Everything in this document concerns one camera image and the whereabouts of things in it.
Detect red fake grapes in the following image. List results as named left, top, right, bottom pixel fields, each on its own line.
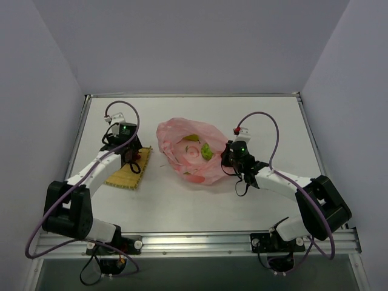
left=124, top=149, right=141, bottom=163

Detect pink plastic bag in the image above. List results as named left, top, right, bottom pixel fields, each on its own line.
left=156, top=118, right=234, bottom=185

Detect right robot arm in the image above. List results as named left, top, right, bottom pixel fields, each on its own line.
left=221, top=141, right=352, bottom=250

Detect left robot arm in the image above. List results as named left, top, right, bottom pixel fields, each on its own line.
left=42, top=122, right=142, bottom=254

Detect green fake fruit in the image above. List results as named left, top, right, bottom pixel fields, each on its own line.
left=201, top=143, right=213, bottom=161

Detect yellow green fake pear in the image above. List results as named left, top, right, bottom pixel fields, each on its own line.
left=183, top=134, right=201, bottom=143

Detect yellow bamboo mat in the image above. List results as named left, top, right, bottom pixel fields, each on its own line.
left=104, top=147, right=153, bottom=190

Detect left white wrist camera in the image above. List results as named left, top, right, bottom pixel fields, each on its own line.
left=104, top=112, right=125, bottom=136

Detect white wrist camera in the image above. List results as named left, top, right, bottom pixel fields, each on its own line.
left=233, top=127, right=251, bottom=144
left=104, top=112, right=125, bottom=136

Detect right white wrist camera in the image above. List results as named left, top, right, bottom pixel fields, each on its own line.
left=233, top=127, right=251, bottom=144

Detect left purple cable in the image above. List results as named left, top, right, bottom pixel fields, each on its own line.
left=24, top=100, right=141, bottom=277

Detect purple cable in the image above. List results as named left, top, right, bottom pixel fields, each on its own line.
left=24, top=100, right=141, bottom=277
left=235, top=111, right=337, bottom=270

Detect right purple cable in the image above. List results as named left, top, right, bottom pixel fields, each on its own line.
left=235, top=111, right=337, bottom=270

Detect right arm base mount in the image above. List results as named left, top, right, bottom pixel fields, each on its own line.
left=250, top=232, right=306, bottom=274

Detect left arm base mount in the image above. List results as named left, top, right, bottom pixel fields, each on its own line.
left=79, top=238, right=142, bottom=287

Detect aluminium front rail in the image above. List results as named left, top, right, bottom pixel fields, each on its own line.
left=31, top=229, right=361, bottom=259

